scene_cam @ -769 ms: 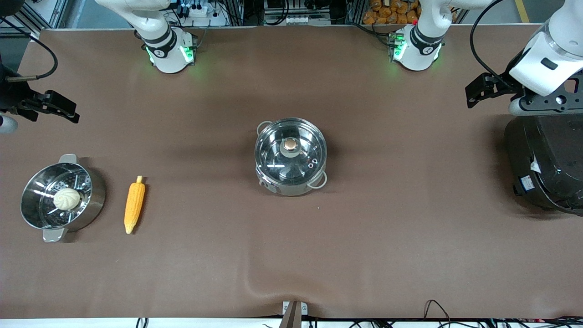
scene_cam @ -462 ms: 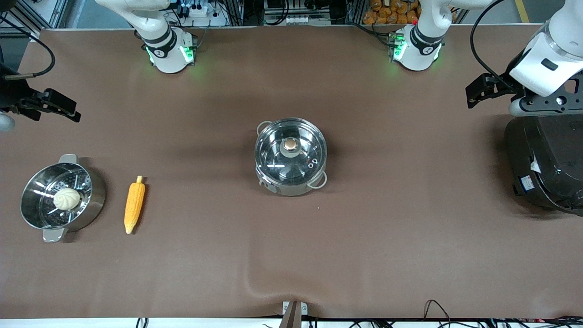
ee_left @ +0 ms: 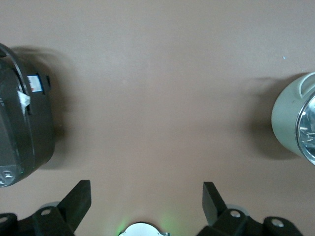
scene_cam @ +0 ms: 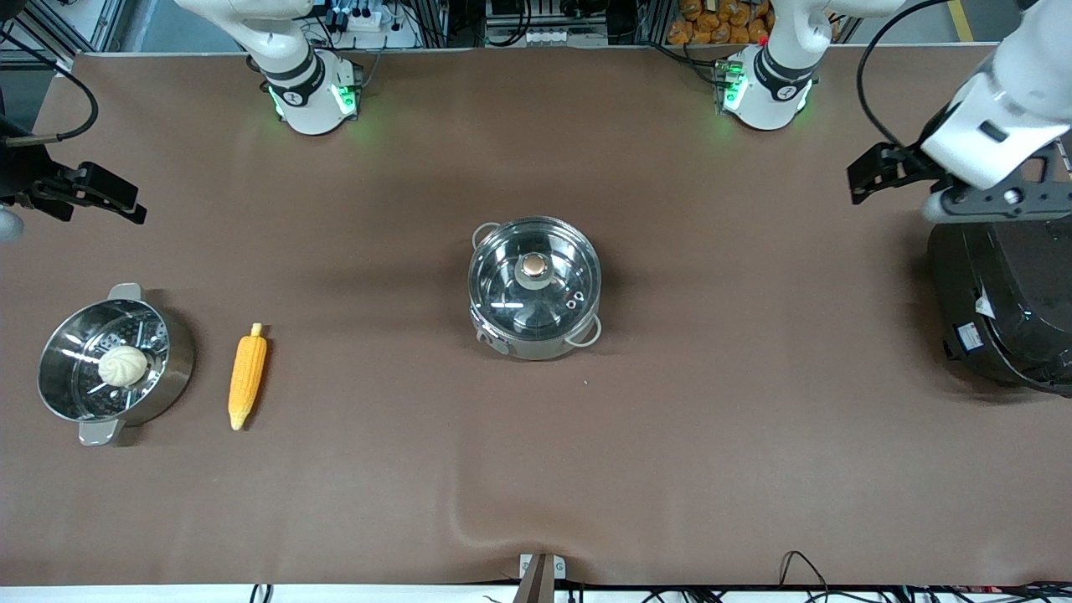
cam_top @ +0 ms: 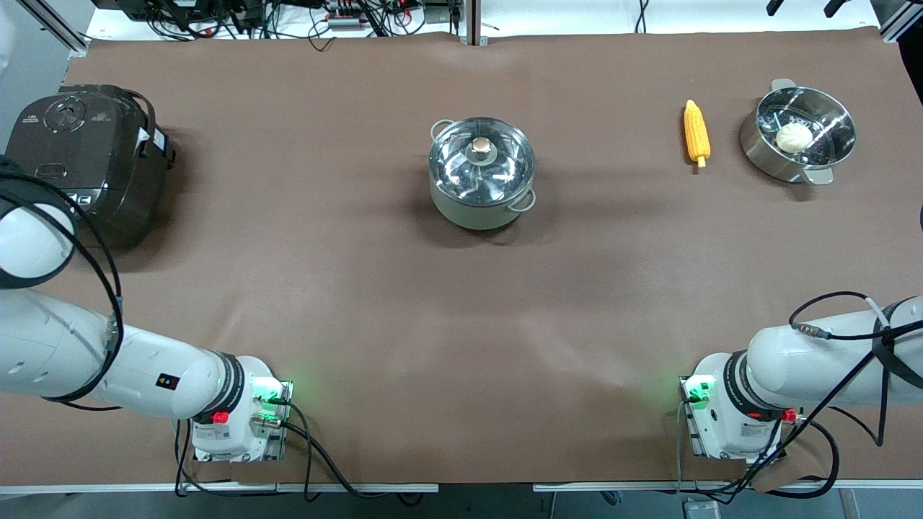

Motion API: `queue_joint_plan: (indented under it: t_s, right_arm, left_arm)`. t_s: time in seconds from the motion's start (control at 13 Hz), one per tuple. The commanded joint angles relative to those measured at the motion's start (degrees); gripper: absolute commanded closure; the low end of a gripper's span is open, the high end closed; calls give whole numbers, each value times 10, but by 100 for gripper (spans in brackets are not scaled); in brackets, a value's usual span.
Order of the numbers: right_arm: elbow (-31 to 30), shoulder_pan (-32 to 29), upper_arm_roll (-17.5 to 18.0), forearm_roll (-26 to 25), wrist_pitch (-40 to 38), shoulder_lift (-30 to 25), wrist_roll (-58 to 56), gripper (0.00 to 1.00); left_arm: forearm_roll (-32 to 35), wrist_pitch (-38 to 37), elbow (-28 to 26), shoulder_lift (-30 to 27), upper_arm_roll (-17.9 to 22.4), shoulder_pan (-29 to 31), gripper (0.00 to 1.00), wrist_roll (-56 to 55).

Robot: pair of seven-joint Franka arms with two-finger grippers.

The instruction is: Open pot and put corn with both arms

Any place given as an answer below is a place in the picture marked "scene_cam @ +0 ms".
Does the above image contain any aluminium frame profile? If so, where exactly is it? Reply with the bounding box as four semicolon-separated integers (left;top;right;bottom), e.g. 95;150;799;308
0;0;126;66

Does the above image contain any steel steamer pot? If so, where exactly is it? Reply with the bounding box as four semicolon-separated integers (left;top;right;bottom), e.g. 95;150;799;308
37;283;196;447

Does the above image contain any yellow corn cob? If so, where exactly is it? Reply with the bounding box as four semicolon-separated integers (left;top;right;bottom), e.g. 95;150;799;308
228;322;269;432

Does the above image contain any black looped cable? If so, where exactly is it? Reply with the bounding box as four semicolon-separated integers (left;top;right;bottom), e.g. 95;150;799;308
779;550;832;600

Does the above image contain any glass pot lid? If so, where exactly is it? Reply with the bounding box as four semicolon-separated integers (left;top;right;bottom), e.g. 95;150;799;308
469;218;602;340

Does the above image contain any white steamed bun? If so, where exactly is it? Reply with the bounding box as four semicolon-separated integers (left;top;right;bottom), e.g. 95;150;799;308
98;345;150;389

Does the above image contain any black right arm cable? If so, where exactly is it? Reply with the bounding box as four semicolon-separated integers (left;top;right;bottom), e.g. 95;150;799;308
0;25;100;148

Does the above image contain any brown table mat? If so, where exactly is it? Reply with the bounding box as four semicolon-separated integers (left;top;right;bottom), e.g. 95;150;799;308
0;44;1072;587

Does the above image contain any metal table clamp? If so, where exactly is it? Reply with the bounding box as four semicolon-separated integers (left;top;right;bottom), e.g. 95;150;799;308
518;553;567;603

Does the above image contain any white power strip with plugs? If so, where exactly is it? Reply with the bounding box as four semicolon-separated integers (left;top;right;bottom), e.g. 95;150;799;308
322;0;420;49

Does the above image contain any pile of orange buns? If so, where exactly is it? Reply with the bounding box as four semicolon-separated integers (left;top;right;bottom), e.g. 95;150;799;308
667;0;771;45

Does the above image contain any steel cooking pot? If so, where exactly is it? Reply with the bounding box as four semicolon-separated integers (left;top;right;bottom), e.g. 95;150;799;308
469;216;604;363

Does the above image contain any black rice cooker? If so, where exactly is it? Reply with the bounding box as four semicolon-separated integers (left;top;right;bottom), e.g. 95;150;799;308
927;214;1072;396

